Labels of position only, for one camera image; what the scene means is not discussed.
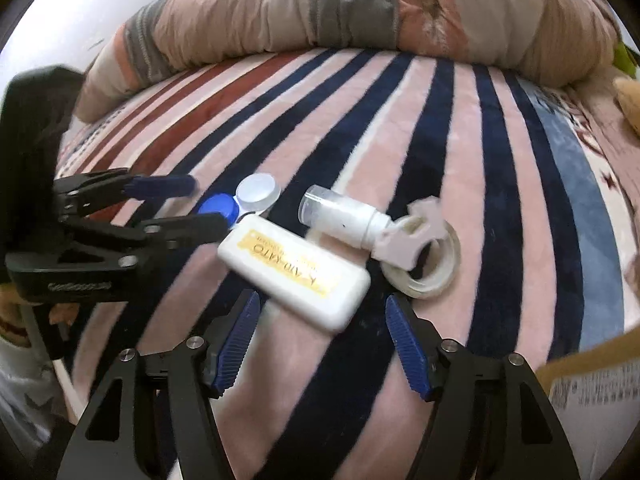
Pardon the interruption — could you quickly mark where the grey sleeve forearm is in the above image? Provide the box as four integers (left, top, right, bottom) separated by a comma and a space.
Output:
1, 338, 68, 465

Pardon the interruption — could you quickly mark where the white rectangular plastic case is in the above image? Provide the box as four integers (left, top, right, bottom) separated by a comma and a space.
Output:
217, 214, 371, 334

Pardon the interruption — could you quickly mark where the rolled pink grey quilt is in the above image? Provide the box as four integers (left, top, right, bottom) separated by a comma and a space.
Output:
75, 0, 620, 122

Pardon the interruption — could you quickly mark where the brown cardboard box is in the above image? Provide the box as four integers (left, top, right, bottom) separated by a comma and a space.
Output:
536, 328, 639, 479

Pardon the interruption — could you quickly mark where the pink ribbed bed sheet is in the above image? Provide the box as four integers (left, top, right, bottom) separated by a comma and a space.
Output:
566, 66, 639, 216

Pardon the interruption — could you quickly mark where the tan plush toy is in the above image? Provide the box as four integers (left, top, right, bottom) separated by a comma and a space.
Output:
613, 77, 640, 136

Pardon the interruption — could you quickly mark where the clear tape roll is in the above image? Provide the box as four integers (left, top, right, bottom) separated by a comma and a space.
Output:
371, 196, 461, 299

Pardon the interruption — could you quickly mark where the green plush toy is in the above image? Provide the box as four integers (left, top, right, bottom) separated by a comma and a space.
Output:
613, 41, 639, 79

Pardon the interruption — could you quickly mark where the person left hand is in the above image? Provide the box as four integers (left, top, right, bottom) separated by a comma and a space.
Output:
0, 282, 76, 348

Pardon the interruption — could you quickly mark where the small clear-cap white bottle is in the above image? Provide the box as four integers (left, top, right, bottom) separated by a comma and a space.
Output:
298, 184, 393, 252

